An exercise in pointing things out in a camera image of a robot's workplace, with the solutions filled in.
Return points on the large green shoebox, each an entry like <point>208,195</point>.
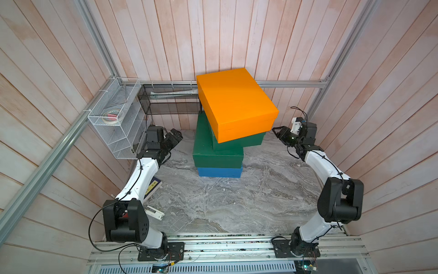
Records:
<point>253,140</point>

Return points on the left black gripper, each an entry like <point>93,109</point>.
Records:
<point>173,140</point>

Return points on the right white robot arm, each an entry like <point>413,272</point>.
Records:
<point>341,199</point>

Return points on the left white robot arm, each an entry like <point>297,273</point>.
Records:
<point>125,219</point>

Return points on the orange shoebox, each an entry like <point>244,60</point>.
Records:
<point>235,105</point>

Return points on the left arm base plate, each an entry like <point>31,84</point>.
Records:
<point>168,252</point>

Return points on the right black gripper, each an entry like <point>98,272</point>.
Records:
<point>282,135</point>

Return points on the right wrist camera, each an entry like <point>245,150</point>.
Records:
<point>298,126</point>

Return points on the paper in mesh basket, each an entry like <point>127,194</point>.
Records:
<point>186,94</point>

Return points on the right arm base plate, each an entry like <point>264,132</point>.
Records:
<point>294,248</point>

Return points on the dark blue book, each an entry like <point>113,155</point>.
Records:
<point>154,185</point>

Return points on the white wire shelf rack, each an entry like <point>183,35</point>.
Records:
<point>122,139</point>

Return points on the black mesh basket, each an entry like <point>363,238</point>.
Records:
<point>167,106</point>

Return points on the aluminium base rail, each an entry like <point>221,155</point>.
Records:
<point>235,254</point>

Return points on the small green shoebox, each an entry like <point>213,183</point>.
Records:
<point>204,155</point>

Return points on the white small device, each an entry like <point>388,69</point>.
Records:
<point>152,212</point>

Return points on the blue shoebox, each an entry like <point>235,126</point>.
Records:
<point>220,172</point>

